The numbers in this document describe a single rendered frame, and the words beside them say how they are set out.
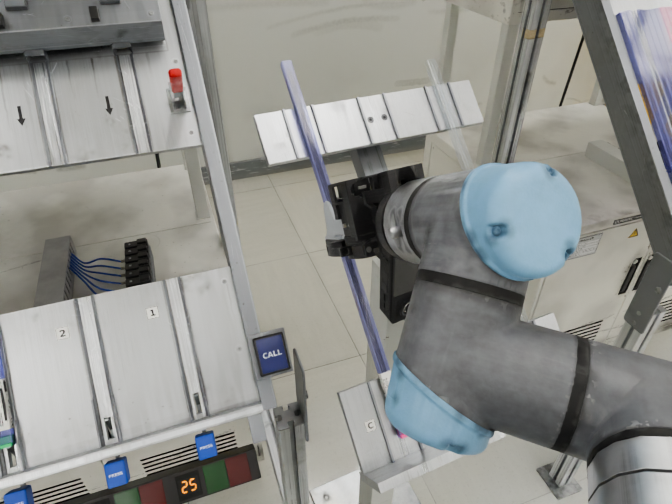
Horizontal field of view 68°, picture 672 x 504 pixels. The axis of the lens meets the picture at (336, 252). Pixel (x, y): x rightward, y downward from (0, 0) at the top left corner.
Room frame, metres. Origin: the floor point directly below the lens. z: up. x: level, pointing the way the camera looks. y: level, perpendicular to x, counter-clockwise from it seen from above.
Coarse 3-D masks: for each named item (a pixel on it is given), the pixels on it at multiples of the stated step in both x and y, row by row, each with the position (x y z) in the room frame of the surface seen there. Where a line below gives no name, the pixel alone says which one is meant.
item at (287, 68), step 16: (288, 64) 0.68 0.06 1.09; (288, 80) 0.66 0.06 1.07; (304, 112) 0.63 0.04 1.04; (304, 128) 0.61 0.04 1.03; (320, 160) 0.59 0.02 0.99; (320, 176) 0.57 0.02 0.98; (320, 192) 0.56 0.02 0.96; (352, 272) 0.48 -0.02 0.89; (352, 288) 0.47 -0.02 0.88; (368, 304) 0.45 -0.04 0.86; (368, 320) 0.44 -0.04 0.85; (368, 336) 0.43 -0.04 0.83; (384, 352) 0.41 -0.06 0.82; (384, 368) 0.40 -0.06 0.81; (400, 432) 0.34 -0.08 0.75
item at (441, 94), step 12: (432, 60) 0.75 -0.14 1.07; (432, 72) 0.74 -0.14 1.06; (432, 84) 0.73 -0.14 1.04; (444, 96) 0.71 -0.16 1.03; (444, 108) 0.70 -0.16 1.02; (444, 120) 0.70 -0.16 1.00; (456, 120) 0.69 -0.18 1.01; (456, 132) 0.68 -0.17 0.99; (456, 144) 0.66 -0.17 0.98; (468, 156) 0.65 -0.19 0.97; (468, 168) 0.64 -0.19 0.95
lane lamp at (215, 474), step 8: (216, 464) 0.35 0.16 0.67; (224, 464) 0.35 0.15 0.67; (208, 472) 0.34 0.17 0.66; (216, 472) 0.34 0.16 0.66; (224, 472) 0.35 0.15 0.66; (208, 480) 0.34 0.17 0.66; (216, 480) 0.34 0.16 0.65; (224, 480) 0.34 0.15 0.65; (208, 488) 0.33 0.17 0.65; (216, 488) 0.33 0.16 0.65; (224, 488) 0.33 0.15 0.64
